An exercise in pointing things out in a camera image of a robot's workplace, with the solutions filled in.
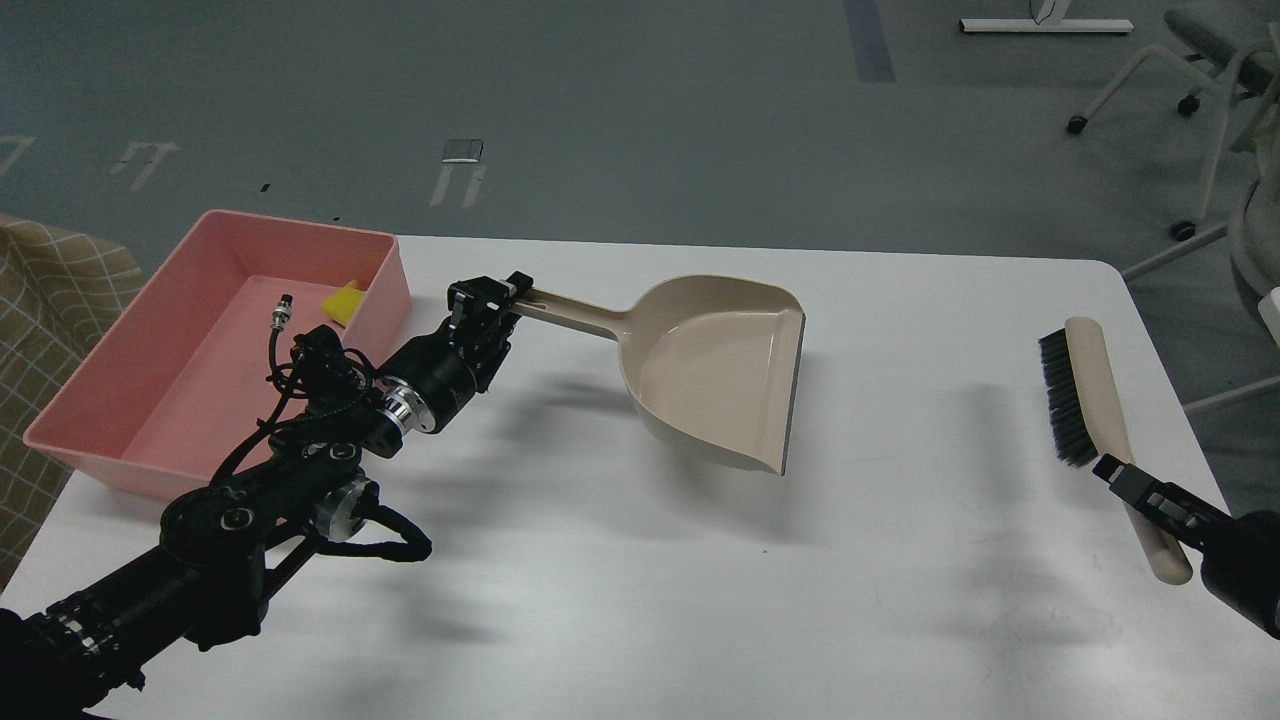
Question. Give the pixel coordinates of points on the silver floor socket plate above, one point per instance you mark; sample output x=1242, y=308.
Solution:
x=463, y=151

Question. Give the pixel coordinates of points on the beige hand brush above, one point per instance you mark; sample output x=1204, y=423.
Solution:
x=1087, y=422

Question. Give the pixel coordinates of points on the white desk base bar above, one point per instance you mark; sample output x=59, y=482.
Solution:
x=1064, y=26

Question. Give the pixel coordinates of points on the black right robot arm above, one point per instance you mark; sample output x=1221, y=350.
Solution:
x=1239, y=556

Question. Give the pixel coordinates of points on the pink plastic bin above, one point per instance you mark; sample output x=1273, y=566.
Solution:
x=182, y=376

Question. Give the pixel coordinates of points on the beige checkered cloth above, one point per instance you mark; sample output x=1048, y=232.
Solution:
x=62, y=290

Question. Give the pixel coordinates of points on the white office chair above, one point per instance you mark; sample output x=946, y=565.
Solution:
x=1230, y=62

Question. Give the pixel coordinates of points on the beige plastic dustpan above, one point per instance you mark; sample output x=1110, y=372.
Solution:
x=709, y=361

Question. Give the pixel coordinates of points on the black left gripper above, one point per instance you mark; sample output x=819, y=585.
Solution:
x=429, y=379

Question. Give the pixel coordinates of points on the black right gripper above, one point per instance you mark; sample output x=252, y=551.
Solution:
x=1240, y=556

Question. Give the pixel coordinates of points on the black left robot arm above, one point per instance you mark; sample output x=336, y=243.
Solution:
x=293, y=490

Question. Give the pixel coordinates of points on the yellow sponge piece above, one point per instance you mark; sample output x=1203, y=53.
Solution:
x=341, y=306

